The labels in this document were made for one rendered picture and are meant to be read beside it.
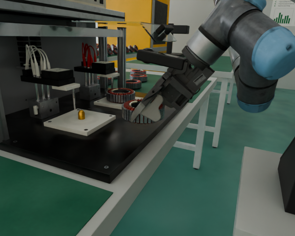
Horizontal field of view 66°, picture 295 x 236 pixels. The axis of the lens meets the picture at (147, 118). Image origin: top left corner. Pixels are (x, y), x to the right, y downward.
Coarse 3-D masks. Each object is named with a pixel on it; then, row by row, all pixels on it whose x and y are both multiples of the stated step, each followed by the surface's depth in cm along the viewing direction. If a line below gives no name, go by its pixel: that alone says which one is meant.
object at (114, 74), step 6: (78, 66) 91; (84, 66) 89; (90, 66) 92; (96, 66) 86; (102, 66) 85; (108, 66) 86; (114, 66) 90; (84, 72) 89; (90, 72) 87; (96, 72) 86; (102, 72) 85; (108, 72) 87; (114, 72) 91; (90, 78) 93; (90, 84) 93
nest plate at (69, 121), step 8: (72, 112) 74; (88, 112) 74; (96, 112) 75; (48, 120) 67; (56, 120) 67; (64, 120) 67; (72, 120) 67; (80, 120) 67; (88, 120) 68; (96, 120) 68; (104, 120) 68; (112, 120) 71; (56, 128) 64; (64, 128) 63; (72, 128) 62; (80, 128) 62; (88, 128) 62; (96, 128) 64
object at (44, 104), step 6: (54, 96) 75; (30, 102) 70; (36, 102) 69; (42, 102) 69; (48, 102) 72; (54, 102) 74; (30, 108) 71; (42, 108) 70; (48, 108) 72; (54, 108) 74; (30, 114) 72; (42, 114) 70; (48, 114) 72
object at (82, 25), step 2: (76, 20) 82; (66, 22) 83; (68, 22) 82; (70, 22) 82; (72, 22) 82; (74, 22) 81; (76, 22) 81; (78, 22) 82; (80, 22) 83; (82, 22) 84; (66, 24) 83; (68, 24) 83; (70, 24) 82; (72, 24) 82; (74, 24) 82; (76, 24) 82; (78, 24) 82; (80, 24) 83; (82, 24) 84; (84, 24) 85; (86, 24) 86; (72, 26) 82; (74, 26) 82; (76, 26) 82; (78, 26) 83; (80, 26) 84; (82, 26) 85; (84, 26) 86; (86, 26) 87
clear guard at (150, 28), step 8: (104, 24) 96; (112, 24) 92; (120, 24) 89; (128, 24) 86; (136, 24) 83; (144, 24) 74; (152, 24) 80; (152, 32) 75; (160, 40) 76; (168, 40) 84; (176, 40) 92
